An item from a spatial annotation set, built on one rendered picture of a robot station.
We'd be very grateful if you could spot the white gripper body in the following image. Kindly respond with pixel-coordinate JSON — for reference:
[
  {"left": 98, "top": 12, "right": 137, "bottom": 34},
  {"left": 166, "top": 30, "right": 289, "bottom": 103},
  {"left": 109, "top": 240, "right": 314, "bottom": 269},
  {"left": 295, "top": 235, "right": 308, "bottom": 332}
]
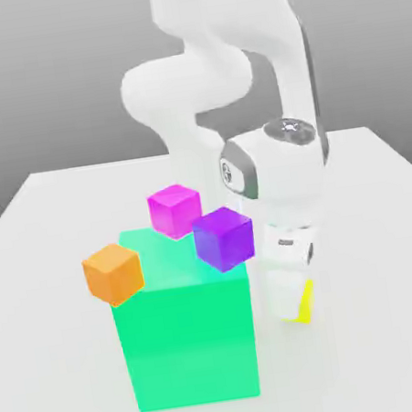
[{"left": 261, "top": 264, "right": 314, "bottom": 324}]

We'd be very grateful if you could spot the small yellow cube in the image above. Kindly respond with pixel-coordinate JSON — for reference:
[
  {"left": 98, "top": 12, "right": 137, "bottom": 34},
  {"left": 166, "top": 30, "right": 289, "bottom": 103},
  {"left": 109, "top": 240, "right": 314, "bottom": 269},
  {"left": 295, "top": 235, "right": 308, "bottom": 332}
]
[{"left": 275, "top": 278, "right": 320, "bottom": 329}]

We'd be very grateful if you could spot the small purple cube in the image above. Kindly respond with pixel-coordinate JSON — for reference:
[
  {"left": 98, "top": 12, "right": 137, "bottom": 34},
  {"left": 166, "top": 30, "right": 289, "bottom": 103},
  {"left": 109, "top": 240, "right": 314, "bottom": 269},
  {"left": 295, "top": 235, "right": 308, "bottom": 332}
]
[{"left": 189, "top": 202, "right": 260, "bottom": 278}]

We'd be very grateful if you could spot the small magenta cube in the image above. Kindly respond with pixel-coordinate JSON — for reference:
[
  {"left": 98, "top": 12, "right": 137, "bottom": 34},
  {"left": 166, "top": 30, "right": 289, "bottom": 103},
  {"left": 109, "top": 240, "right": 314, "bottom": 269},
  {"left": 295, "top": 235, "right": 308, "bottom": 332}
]
[{"left": 144, "top": 180, "right": 207, "bottom": 245}]

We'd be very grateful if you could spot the small orange cube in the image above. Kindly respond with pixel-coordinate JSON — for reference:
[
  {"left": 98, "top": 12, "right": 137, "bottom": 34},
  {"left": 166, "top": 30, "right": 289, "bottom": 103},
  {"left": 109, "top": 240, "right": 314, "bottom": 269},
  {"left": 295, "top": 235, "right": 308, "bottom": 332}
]
[{"left": 79, "top": 238, "right": 149, "bottom": 312}]

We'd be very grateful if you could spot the large green box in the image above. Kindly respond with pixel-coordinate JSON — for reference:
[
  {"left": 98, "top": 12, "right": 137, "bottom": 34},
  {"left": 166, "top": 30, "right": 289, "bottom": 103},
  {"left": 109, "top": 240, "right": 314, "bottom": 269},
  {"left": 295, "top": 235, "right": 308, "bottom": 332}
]
[{"left": 100, "top": 214, "right": 267, "bottom": 412}]

